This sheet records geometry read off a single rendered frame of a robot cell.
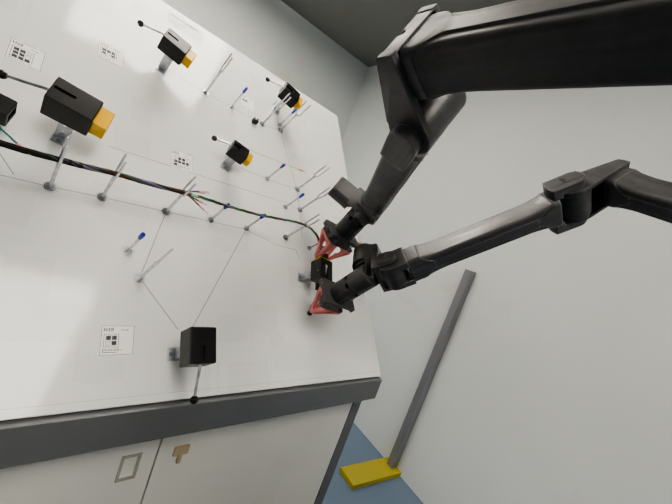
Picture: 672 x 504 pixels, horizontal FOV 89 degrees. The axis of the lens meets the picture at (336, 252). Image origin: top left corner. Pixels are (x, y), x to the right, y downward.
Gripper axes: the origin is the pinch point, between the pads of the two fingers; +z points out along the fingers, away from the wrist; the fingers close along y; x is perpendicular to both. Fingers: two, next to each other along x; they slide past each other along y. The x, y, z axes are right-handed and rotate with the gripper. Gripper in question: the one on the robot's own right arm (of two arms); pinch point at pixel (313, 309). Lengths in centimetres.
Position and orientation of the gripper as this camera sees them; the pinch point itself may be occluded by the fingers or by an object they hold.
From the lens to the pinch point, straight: 88.2
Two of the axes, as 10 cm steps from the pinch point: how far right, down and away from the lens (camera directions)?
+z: -6.9, 5.0, 5.2
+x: 1.3, 8.0, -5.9
